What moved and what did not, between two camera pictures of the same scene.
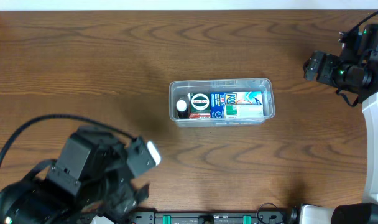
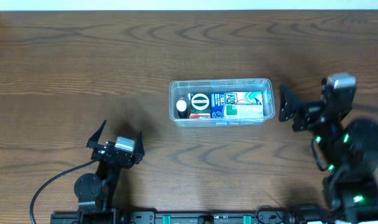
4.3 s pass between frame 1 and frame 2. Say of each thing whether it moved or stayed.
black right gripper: moved
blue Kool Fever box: stayed
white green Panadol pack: stayed
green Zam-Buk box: stayed
